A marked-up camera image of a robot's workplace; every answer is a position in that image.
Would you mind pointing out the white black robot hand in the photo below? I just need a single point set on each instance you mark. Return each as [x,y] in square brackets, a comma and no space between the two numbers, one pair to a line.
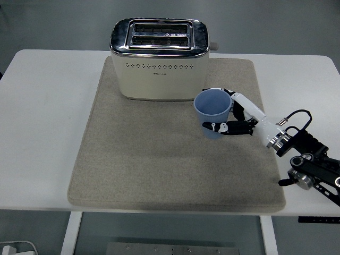
[252,119]

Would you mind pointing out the blue ribbed plastic cup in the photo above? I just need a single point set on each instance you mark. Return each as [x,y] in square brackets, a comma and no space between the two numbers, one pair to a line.
[211,111]

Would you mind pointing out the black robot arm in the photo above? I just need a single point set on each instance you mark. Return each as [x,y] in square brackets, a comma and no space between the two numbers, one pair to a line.
[310,156]

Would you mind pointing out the grey felt table mat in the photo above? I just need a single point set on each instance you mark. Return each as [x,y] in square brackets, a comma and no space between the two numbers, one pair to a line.
[159,159]

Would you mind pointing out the cream chrome two-slot toaster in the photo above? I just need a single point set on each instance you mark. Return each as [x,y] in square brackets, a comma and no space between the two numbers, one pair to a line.
[159,66]

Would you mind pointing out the white table leg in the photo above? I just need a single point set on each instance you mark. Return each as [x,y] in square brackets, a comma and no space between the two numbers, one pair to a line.
[268,235]
[71,233]

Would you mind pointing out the black table control panel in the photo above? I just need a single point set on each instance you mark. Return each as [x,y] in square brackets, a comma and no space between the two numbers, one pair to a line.
[318,219]

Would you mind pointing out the grey metal plate with screws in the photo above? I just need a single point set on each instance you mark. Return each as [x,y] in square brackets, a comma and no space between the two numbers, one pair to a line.
[172,248]

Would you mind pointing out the white power strip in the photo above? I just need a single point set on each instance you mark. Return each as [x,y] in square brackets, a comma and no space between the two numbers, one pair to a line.
[17,248]

